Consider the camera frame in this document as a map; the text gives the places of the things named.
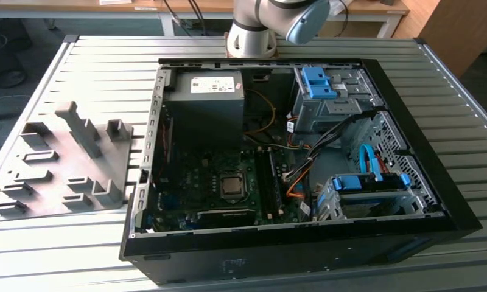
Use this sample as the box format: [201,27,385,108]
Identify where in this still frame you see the dark RAM stick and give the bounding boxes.
[268,148,286,214]

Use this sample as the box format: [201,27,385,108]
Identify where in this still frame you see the grey power supply unit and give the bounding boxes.
[165,70,246,144]

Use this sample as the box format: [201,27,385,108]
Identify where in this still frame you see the blue flat data cable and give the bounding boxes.
[360,142,385,183]

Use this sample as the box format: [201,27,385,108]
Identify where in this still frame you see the silver CPU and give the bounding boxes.
[221,176,243,195]

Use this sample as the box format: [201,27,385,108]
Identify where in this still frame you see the black wheeled bin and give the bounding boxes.
[0,19,35,89]

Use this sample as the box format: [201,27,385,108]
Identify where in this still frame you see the black RAM slot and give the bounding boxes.
[256,148,272,218]

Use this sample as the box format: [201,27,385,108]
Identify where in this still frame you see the wooden cabinet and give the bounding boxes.
[421,0,487,78]

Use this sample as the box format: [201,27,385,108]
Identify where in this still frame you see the black graphics card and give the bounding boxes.
[197,208,257,229]

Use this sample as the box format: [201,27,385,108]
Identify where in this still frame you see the blue drive cage latch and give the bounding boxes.
[302,66,338,100]

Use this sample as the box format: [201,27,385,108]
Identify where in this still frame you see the metal disk bay cage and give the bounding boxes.
[313,178,434,221]

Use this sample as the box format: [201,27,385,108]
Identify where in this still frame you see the yellow wire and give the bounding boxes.
[243,89,277,134]

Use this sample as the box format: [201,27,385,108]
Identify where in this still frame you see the black open PC case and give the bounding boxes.
[119,57,484,285]

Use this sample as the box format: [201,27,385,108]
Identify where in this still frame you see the metal drive cage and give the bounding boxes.
[294,66,388,134]

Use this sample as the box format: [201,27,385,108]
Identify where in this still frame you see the green motherboard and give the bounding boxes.
[153,145,313,232]

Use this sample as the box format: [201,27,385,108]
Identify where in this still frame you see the grey parts rack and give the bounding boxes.
[0,101,137,222]

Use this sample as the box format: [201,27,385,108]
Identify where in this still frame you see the black cable bundle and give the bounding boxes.
[286,111,378,180]

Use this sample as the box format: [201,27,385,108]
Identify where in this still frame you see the orange wires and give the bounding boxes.
[286,165,314,200]

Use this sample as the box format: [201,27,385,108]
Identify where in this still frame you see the black CPU socket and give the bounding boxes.
[215,172,249,204]

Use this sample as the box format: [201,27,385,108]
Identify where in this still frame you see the wooden desk white frame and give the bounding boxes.
[0,0,412,39]

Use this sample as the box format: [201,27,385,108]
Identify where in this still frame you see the blue disk carrier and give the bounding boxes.
[333,173,410,193]

